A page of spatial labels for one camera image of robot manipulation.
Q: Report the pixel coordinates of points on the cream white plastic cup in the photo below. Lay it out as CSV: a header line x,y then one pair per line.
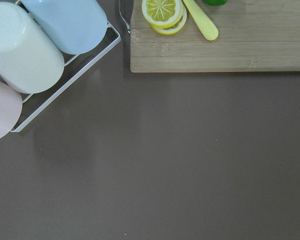
x,y
29,61

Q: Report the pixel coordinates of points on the pale pink plastic cup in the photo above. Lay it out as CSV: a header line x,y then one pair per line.
x,y
10,108

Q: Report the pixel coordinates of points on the upper lemon slice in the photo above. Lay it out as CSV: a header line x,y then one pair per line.
x,y
162,13

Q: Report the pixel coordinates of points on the light blue plastic cup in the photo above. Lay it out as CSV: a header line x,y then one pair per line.
x,y
74,26

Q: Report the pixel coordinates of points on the lower lemon slice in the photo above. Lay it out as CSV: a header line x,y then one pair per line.
x,y
175,28

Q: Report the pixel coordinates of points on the yellow plastic knife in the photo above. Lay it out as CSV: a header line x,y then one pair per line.
x,y
203,22

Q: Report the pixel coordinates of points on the bamboo cutting board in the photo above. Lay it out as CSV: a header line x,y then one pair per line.
x,y
254,36

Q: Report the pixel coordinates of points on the lemon slice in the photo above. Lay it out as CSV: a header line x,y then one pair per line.
x,y
162,13
175,28

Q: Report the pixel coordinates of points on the green lime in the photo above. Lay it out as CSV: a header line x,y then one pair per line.
x,y
216,2

